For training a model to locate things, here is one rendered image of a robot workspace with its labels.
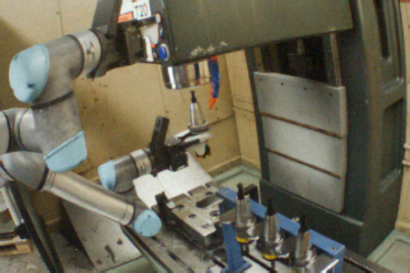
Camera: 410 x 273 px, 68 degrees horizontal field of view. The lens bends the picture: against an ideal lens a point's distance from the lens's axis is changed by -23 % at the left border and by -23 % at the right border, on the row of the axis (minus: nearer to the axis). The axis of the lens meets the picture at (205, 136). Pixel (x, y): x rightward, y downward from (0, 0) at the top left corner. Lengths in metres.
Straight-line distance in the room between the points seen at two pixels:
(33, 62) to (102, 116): 1.65
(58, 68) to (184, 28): 0.33
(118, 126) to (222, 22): 1.45
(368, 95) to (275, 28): 0.48
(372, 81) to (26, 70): 1.06
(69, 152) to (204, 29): 0.40
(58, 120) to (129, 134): 1.70
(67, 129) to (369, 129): 1.02
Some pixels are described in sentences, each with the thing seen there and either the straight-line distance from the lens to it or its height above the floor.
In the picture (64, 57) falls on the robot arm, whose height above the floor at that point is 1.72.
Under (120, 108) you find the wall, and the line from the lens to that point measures 2.14.
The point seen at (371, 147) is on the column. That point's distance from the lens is 1.32.
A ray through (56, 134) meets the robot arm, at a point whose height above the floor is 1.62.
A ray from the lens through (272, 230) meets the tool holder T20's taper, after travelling 0.84.
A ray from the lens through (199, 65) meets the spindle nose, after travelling 1.06.
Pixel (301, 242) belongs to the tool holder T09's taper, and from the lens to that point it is 0.77.
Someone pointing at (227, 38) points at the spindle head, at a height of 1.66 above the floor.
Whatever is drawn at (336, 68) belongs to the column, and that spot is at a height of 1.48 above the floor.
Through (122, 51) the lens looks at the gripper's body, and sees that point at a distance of 0.63.
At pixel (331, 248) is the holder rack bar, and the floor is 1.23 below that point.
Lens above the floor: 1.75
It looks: 21 degrees down
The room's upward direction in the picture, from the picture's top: 10 degrees counter-clockwise
